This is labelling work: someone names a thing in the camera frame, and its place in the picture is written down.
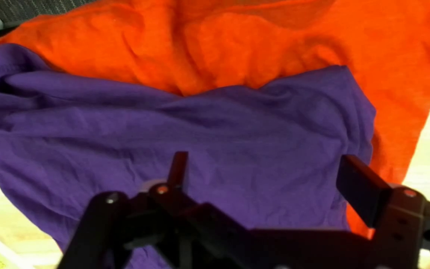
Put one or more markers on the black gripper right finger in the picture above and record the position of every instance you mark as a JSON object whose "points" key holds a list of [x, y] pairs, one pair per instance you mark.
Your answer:
{"points": [[404, 229]]}

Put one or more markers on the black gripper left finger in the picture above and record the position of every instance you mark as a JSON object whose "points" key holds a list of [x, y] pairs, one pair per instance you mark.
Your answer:
{"points": [[175, 229]]}

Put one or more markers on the purple printed t-shirt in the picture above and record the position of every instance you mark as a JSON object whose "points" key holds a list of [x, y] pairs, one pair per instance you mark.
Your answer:
{"points": [[126, 135]]}

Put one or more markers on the orange t-shirt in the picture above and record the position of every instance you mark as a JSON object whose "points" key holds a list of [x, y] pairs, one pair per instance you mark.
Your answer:
{"points": [[250, 45]]}

